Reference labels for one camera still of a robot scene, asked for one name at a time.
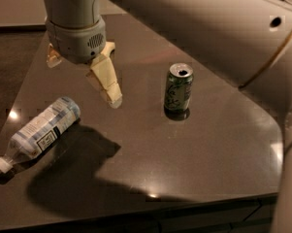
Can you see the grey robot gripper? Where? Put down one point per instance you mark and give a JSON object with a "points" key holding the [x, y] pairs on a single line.
{"points": [[75, 43]]}

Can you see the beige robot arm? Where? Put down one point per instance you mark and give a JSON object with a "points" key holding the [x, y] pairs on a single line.
{"points": [[247, 43]]}

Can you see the blue labelled plastic water bottle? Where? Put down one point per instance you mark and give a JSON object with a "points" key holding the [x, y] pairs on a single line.
{"points": [[40, 132]]}

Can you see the yellow sponge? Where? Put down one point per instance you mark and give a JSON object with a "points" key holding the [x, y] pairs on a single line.
{"points": [[108, 50]]}

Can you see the green soda can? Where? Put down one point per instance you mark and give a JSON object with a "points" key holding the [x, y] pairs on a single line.
{"points": [[178, 87]]}

